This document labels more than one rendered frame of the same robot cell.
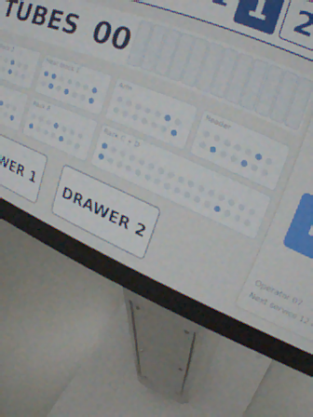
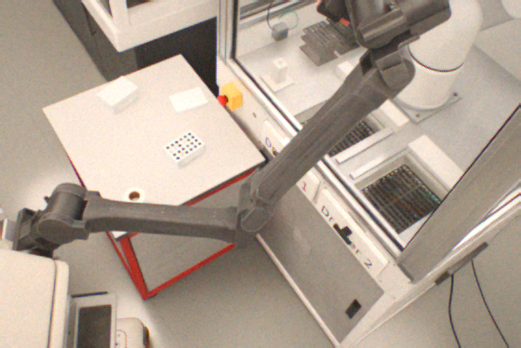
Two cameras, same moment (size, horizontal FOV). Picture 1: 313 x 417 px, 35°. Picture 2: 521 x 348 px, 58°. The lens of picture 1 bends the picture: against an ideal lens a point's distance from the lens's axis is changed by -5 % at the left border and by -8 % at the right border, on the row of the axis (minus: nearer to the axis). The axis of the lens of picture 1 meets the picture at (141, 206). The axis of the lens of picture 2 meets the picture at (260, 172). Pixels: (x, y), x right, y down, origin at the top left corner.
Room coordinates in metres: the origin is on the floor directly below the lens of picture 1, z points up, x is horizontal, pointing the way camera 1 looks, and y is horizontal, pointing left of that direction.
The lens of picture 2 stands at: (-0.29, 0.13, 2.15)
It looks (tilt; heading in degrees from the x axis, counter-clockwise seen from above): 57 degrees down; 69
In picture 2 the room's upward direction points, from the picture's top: 8 degrees clockwise
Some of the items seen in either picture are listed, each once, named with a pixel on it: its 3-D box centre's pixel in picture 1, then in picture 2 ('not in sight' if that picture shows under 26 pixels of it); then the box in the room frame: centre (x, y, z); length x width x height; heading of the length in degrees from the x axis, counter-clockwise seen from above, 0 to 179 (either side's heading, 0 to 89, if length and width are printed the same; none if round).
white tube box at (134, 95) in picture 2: not in sight; (118, 95); (-0.40, 1.41, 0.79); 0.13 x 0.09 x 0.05; 37
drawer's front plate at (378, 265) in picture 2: not in sight; (349, 233); (0.23, 0.65, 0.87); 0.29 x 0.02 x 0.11; 110
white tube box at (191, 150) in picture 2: not in sight; (183, 149); (-0.20, 1.13, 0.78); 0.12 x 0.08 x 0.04; 29
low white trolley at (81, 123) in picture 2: not in sight; (162, 187); (-0.30, 1.23, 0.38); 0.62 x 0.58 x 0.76; 110
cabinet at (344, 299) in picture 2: not in sight; (367, 181); (0.59, 1.07, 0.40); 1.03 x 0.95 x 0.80; 110
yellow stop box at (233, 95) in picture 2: not in sight; (231, 96); (-0.01, 1.25, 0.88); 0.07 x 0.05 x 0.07; 110
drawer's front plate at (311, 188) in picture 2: not in sight; (288, 159); (0.12, 0.95, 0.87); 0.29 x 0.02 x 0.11; 110
